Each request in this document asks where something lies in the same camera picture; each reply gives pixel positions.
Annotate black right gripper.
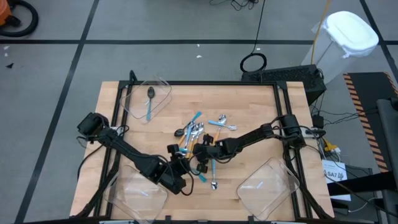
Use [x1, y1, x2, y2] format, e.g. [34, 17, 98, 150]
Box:
[192, 133, 226, 174]

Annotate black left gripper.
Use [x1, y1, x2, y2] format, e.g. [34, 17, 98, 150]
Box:
[161, 143, 192, 195]

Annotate light blue-handled silver spoon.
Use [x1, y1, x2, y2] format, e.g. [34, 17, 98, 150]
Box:
[210, 158, 219, 190]
[207, 119, 238, 131]

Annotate yellow-handled spoon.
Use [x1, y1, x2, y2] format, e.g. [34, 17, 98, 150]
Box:
[183, 124, 193, 150]

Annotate clear plastic tray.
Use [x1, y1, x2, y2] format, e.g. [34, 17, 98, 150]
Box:
[236, 157, 301, 221]
[104, 164, 169, 223]
[119, 76, 174, 125]

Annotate black computer case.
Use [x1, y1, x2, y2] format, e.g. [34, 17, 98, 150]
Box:
[241, 64, 327, 102]

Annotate black power adapter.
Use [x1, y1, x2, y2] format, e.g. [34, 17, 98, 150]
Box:
[312, 114, 325, 129]

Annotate white paper label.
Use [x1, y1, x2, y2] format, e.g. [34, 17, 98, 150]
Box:
[322, 159, 352, 202]

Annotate black metal beam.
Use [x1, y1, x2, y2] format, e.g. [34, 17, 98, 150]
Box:
[326, 177, 398, 197]

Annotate black hazard-striped mat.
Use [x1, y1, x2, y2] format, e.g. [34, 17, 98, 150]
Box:
[343, 71, 398, 174]

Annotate dark grey cart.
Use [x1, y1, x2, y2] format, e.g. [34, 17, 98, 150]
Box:
[376, 98, 398, 224]

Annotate clear bin with white lid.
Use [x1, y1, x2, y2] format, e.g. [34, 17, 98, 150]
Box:
[300, 11, 379, 85]

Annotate orange vacuum cleaner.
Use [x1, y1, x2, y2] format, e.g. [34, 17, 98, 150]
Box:
[0, 0, 12, 27]

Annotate black aluminium table frame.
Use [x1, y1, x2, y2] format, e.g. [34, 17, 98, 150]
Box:
[70, 70, 335, 224]

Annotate black coiled hanging cable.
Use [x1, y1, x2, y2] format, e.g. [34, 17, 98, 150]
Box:
[239, 0, 267, 74]

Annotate yellow cable connector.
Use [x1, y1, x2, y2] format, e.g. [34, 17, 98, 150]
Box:
[323, 139, 342, 156]

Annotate black cable bundle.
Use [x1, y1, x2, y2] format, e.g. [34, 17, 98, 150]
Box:
[208, 0, 261, 12]

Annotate yellow hanging cable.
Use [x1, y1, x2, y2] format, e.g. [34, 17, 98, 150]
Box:
[310, 0, 331, 63]

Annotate black vacuum hose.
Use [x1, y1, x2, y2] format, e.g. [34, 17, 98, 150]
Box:
[0, 0, 39, 38]

